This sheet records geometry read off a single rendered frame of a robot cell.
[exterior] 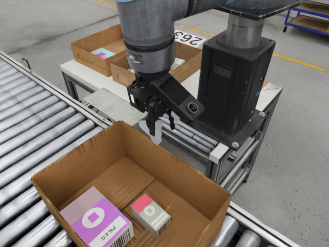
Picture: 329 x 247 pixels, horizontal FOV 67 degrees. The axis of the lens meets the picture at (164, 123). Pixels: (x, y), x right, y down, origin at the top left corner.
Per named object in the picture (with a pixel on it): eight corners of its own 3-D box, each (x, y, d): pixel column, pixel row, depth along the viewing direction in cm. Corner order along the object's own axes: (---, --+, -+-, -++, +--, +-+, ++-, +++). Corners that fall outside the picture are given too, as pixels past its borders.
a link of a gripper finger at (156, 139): (143, 135, 63) (145, 104, 58) (161, 146, 60) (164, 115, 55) (134, 140, 61) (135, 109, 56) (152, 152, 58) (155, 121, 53)
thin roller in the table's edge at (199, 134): (219, 140, 92) (162, 110, 106) (216, 143, 91) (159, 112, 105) (218, 144, 94) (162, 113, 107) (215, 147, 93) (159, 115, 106)
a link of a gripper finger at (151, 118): (157, 127, 58) (160, 95, 53) (163, 130, 57) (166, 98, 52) (144, 135, 55) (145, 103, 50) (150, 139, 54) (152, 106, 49)
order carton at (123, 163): (222, 228, 68) (234, 194, 57) (146, 332, 52) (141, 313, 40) (126, 154, 87) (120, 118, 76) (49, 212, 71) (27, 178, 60)
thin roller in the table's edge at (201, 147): (211, 148, 89) (154, 115, 103) (208, 152, 88) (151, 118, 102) (211, 152, 91) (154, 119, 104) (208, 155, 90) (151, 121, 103)
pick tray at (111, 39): (157, 50, 147) (157, 34, 140) (107, 78, 125) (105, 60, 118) (124, 38, 160) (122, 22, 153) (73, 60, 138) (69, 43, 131)
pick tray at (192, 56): (202, 67, 132) (204, 50, 125) (155, 102, 110) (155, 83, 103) (160, 52, 145) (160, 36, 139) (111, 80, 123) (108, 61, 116)
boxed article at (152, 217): (146, 201, 73) (145, 193, 70) (171, 224, 68) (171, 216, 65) (131, 214, 70) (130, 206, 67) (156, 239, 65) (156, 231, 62)
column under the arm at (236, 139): (213, 92, 116) (225, 19, 93) (267, 115, 103) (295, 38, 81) (179, 120, 101) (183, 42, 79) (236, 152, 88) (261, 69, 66)
